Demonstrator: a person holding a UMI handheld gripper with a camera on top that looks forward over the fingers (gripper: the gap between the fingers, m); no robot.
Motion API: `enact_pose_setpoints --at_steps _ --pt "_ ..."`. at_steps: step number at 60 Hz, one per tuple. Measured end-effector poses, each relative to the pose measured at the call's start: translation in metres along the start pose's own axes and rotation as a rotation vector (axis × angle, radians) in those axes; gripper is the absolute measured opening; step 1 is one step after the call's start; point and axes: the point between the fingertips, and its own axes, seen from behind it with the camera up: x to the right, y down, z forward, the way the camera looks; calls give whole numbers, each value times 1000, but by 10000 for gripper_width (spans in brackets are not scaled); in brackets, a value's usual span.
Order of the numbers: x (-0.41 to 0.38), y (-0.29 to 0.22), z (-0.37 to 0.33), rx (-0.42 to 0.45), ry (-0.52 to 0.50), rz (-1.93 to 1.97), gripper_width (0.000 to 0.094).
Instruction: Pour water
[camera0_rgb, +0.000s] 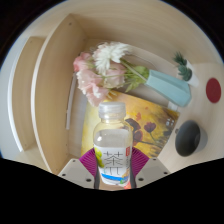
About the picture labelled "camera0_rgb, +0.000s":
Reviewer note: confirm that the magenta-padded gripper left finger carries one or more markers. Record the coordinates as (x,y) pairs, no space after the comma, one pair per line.
(76,172)

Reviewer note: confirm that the yellow poppy flower painting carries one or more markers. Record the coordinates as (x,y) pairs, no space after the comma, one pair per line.
(153,120)

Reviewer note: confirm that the clear plastic drink bottle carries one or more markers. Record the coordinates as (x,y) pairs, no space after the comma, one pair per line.
(112,146)

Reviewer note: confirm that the flat round red coaster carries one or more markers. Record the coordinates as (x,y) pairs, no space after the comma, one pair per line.
(213,90)

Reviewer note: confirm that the light wooden shelf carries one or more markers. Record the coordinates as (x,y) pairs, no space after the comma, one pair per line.
(53,93)

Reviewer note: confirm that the small potted green plant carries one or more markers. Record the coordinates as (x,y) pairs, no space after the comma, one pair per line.
(186,71)

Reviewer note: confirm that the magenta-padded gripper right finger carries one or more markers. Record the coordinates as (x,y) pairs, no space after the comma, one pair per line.
(152,171)

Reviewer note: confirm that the pink and white flower bouquet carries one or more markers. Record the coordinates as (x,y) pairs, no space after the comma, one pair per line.
(100,73)

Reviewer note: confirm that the grey mug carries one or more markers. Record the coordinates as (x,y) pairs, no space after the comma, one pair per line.
(200,140)

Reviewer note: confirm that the teal faceted vase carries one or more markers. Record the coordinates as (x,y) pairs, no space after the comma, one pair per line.
(170,88)

